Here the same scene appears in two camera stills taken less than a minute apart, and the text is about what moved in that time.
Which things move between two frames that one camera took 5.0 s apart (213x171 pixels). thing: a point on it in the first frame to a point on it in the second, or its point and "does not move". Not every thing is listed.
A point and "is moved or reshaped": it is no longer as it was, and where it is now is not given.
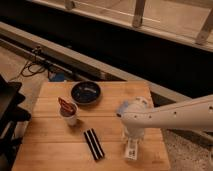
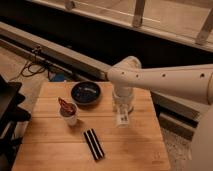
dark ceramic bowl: x=86 y=93 does not move
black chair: x=10 y=114 does not move
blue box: x=56 y=76 does not move
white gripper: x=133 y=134 to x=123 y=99
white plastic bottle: x=132 y=149 is moved or reshaped
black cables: x=35 y=66 does not move
